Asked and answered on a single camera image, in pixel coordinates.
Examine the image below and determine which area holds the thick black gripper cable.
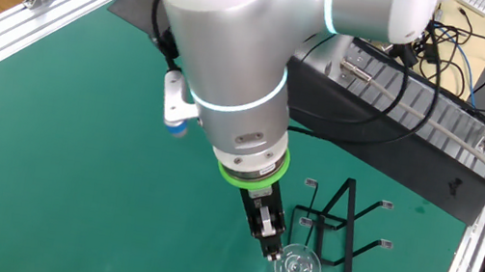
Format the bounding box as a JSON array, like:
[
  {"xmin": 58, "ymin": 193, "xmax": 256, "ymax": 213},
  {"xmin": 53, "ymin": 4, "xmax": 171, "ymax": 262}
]
[{"xmin": 284, "ymin": 0, "xmax": 453, "ymax": 160}]

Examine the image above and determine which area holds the silver wrist camera blue lens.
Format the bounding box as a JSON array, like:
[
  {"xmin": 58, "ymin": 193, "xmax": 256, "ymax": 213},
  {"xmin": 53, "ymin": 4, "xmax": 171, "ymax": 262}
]
[{"xmin": 155, "ymin": 68, "xmax": 207, "ymax": 143}]

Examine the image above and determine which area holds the green table mat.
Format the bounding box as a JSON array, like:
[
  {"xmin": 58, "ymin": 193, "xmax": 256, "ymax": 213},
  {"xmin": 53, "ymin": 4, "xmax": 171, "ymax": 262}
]
[{"xmin": 0, "ymin": 0, "xmax": 485, "ymax": 272}]

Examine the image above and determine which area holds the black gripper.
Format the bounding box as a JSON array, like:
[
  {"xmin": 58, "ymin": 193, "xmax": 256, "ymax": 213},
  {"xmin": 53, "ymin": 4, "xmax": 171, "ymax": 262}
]
[{"xmin": 229, "ymin": 178, "xmax": 294, "ymax": 264}]

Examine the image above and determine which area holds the blue cable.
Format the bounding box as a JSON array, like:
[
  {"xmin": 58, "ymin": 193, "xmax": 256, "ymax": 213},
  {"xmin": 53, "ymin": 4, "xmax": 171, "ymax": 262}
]
[{"xmin": 423, "ymin": 24, "xmax": 485, "ymax": 109}]

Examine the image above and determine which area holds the green flange ring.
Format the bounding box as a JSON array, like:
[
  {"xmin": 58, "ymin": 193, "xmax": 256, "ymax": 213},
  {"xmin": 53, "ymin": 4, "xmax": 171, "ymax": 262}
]
[{"xmin": 213, "ymin": 138, "xmax": 293, "ymax": 197}]

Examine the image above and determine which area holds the black metal cup rack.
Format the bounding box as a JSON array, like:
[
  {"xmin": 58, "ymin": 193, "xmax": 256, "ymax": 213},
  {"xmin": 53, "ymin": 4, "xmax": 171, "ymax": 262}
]
[{"xmin": 282, "ymin": 168, "xmax": 412, "ymax": 272}]

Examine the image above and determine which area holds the grey cable with metal plug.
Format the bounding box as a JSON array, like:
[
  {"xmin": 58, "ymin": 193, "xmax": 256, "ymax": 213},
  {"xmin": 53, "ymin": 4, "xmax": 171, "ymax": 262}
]
[{"xmin": 319, "ymin": 57, "xmax": 485, "ymax": 220}]

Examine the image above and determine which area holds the black camera cable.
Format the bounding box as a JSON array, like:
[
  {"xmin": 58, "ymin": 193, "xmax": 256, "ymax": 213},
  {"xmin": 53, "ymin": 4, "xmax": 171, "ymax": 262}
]
[{"xmin": 283, "ymin": 26, "xmax": 415, "ymax": 133}]

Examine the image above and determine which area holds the white keyboard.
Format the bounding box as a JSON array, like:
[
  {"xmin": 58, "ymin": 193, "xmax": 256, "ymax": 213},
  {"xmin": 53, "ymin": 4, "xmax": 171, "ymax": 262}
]
[{"xmin": 452, "ymin": 0, "xmax": 485, "ymax": 17}]

